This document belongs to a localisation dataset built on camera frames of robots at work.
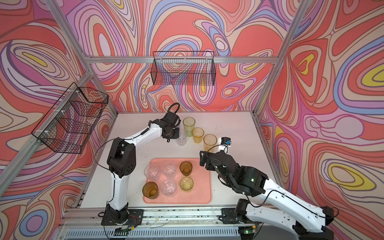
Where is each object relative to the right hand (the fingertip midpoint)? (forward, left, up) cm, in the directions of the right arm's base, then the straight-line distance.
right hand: (209, 158), depth 68 cm
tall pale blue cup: (+22, +15, -9) cm, 28 cm away
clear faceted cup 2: (-5, +22, -23) cm, 32 cm away
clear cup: (+24, +15, -20) cm, 34 cm away
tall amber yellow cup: (+17, -3, -12) cm, 21 cm away
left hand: (+27, +17, -16) cm, 36 cm away
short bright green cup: (-4, +12, -22) cm, 25 cm away
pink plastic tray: (-4, +16, -17) cm, 24 cm away
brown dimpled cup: (+4, +12, -18) cm, 22 cm away
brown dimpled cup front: (-7, +31, -22) cm, 39 cm away
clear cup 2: (+3, +33, -22) cm, 39 cm away
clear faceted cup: (+5, +22, -22) cm, 31 cm away
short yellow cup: (+29, +4, -19) cm, 35 cm away
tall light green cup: (+31, +9, -11) cm, 34 cm away
